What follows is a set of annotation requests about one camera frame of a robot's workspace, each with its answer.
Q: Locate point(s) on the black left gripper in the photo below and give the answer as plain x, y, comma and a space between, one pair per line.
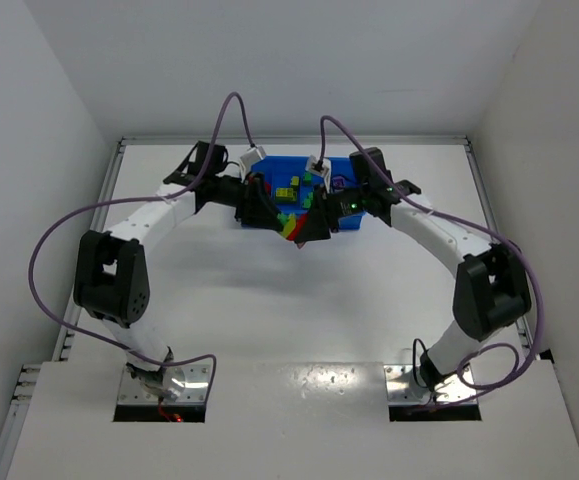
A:
248, 205

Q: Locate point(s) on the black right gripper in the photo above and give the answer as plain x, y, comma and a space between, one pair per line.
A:
326, 212

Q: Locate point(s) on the small rainbow lego stack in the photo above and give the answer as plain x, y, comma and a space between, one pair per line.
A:
292, 227

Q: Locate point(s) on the purple lego brick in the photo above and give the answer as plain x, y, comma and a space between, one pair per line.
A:
338, 183

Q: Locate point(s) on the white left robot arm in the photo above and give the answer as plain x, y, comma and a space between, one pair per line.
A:
111, 281

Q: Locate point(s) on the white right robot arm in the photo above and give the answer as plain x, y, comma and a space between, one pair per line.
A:
491, 289

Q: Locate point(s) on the green lego pile in tray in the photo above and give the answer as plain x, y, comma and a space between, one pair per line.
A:
307, 185

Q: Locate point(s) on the blue divided plastic tray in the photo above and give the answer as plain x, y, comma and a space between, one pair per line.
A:
278, 170

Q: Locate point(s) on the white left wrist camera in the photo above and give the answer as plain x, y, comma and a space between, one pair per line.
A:
249, 158

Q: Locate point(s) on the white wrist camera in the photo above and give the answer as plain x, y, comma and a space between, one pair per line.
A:
249, 158
320, 167

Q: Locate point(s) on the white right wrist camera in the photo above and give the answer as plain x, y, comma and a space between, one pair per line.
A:
320, 167

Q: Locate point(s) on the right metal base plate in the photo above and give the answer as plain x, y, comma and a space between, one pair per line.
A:
403, 391

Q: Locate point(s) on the metal base plate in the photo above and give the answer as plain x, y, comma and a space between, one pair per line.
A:
403, 391
185, 385

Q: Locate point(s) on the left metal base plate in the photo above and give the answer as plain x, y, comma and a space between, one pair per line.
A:
185, 385

